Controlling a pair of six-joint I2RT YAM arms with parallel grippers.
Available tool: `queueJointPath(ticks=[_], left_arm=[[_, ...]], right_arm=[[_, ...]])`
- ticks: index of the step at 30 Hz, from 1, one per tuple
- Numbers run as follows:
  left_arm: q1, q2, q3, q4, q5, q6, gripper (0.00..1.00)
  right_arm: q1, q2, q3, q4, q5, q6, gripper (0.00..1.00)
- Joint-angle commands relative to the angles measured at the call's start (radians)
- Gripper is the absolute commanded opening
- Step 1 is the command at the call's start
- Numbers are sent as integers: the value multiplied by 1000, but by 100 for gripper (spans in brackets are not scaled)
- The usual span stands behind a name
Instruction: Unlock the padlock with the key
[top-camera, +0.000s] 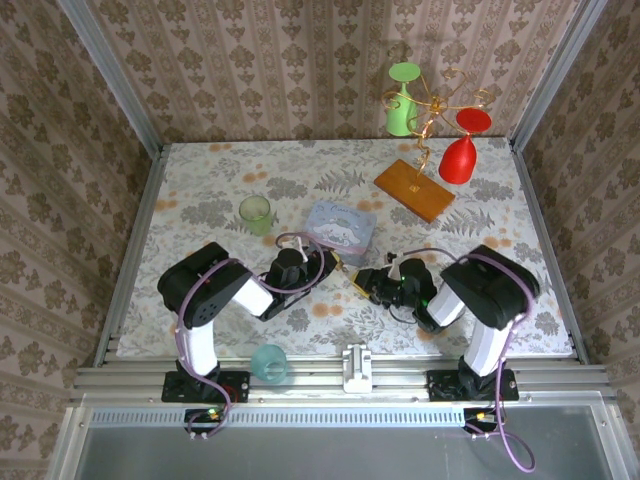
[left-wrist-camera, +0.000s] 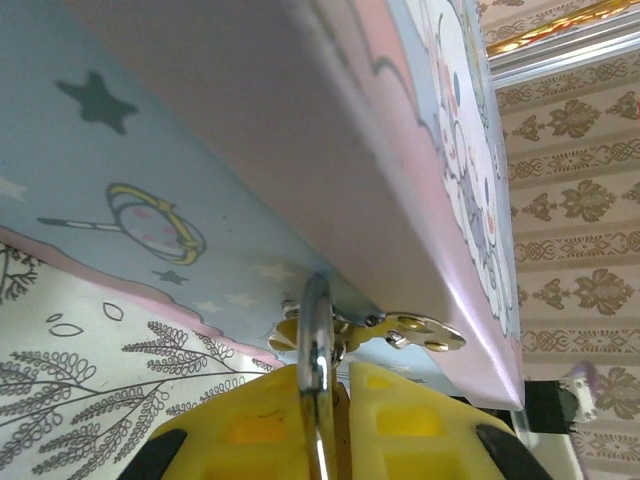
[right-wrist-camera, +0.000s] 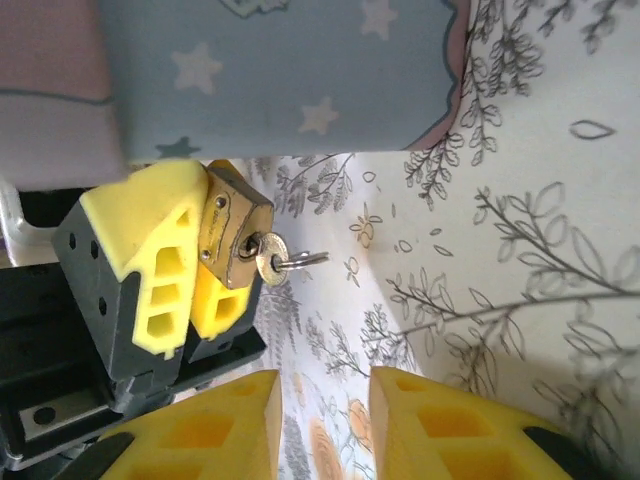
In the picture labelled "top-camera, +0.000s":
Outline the aluminium side frame rail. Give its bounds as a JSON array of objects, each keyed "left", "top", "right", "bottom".
[
  {"left": 508, "top": 138, "right": 590, "bottom": 366},
  {"left": 92, "top": 143, "right": 168, "bottom": 372}
]

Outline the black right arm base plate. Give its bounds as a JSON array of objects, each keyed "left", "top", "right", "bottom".
[{"left": 425, "top": 369, "right": 520, "bottom": 403}]

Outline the small circuit board orange light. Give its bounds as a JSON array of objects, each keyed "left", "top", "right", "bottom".
[{"left": 463, "top": 406, "right": 504, "bottom": 432}]

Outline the blue cartoon dog tin box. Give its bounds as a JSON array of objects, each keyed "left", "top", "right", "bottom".
[{"left": 301, "top": 200, "right": 378, "bottom": 268}]

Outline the green plastic wine glass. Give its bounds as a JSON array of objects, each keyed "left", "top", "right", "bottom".
[{"left": 385, "top": 61, "right": 422, "bottom": 138}]

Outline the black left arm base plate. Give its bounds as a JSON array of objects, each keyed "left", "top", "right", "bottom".
[{"left": 160, "top": 370, "right": 252, "bottom": 404}]

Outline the red plastic wine glass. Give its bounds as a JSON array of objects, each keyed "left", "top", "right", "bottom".
[{"left": 438, "top": 108, "right": 493, "bottom": 186}]

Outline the white plastic rail bracket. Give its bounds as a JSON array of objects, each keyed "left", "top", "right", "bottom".
[{"left": 341, "top": 343, "right": 374, "bottom": 394}]

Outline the small circuit board green light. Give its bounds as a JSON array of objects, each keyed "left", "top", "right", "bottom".
[{"left": 184, "top": 406, "right": 227, "bottom": 434}]

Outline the slotted grey cable duct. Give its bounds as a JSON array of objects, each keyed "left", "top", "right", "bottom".
[{"left": 82, "top": 405, "right": 469, "bottom": 427}]

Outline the aluminium front frame rail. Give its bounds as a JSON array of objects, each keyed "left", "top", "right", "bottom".
[{"left": 69, "top": 353, "right": 621, "bottom": 404}]

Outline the gold wire rack wooden base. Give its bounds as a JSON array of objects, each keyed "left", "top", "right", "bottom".
[{"left": 373, "top": 67, "right": 494, "bottom": 225}]

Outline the teal plastic cup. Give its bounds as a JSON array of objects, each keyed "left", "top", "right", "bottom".
[{"left": 250, "top": 343, "right": 289, "bottom": 387}]

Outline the grey metal sheet panel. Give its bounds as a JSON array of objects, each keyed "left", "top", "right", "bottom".
[{"left": 47, "top": 403, "right": 640, "bottom": 480}]

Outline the translucent green plastic cup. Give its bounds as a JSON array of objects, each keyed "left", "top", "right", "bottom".
[{"left": 238, "top": 195, "right": 274, "bottom": 237}]

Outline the aluminium frame post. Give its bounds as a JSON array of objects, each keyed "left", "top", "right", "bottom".
[
  {"left": 55, "top": 0, "right": 167, "bottom": 157},
  {"left": 508, "top": 0, "right": 612, "bottom": 147}
]

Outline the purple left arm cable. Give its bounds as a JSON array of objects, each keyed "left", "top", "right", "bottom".
[{"left": 173, "top": 231, "right": 338, "bottom": 442}]

